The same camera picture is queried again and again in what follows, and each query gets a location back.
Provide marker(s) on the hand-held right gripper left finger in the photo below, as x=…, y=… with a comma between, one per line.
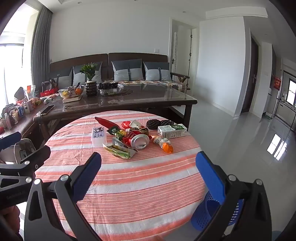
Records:
x=89, y=176

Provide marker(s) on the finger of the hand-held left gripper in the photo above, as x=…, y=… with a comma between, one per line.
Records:
x=10, y=140
x=37, y=158

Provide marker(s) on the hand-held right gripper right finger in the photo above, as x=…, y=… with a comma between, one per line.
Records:
x=210, y=177

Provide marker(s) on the blue plastic wastebasket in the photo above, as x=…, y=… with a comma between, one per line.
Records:
x=202, y=214

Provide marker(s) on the green yellow torn wrapper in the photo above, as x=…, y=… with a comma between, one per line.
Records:
x=120, y=151

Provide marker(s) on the white cartoon print box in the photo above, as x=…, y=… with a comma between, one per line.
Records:
x=98, y=136

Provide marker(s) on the dark green snack packet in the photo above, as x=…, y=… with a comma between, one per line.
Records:
x=115, y=132

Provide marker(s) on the orange jelly pouch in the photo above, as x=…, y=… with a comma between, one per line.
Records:
x=167, y=148

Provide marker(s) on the long red snack wrapper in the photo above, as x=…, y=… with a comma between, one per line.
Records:
x=105, y=122

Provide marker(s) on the white green milk carton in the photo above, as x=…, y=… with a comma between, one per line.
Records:
x=172, y=132

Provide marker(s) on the crushed red can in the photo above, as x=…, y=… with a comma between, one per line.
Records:
x=136, y=140

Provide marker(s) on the red plastic bag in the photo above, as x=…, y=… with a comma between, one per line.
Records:
x=125, y=124

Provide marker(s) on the small white drink bottle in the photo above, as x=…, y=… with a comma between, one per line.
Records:
x=156, y=139

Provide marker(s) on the white paper box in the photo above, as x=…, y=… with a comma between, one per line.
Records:
x=135, y=124

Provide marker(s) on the shiny grey container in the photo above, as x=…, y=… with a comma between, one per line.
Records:
x=23, y=148

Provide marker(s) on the cluster of cosmetic bottles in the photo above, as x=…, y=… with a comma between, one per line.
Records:
x=20, y=111

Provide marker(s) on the black smartphone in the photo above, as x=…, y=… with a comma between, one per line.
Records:
x=47, y=109

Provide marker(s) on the round table striped cloth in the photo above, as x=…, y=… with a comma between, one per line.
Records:
x=138, y=185

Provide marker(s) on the red gift box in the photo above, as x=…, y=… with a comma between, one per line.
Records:
x=47, y=93

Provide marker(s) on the small scissors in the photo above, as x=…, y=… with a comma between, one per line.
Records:
x=67, y=106

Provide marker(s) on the thick book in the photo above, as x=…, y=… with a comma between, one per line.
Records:
x=71, y=99

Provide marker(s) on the dark grey cushion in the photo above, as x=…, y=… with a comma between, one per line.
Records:
x=63, y=77

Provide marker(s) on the green plant in dark vase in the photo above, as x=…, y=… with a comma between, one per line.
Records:
x=91, y=88

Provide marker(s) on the glass bowl dark fruit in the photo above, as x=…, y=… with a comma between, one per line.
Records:
x=110, y=87

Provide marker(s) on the grey curtain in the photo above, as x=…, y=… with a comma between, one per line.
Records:
x=41, y=46

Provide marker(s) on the dark wooden coffee table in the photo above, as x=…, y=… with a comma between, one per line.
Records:
x=150, y=95

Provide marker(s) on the patterned sofa seat cover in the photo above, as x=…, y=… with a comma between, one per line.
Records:
x=161, y=83

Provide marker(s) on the dark wooden door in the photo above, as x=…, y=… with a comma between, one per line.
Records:
x=251, y=76

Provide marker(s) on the kitchen window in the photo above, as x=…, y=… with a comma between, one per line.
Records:
x=291, y=91

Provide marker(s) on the white door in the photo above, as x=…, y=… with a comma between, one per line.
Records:
x=174, y=53

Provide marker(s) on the dark wooden sofa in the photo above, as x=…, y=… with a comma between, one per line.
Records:
x=138, y=56

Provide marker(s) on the red wall decoration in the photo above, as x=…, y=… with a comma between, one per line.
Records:
x=277, y=83

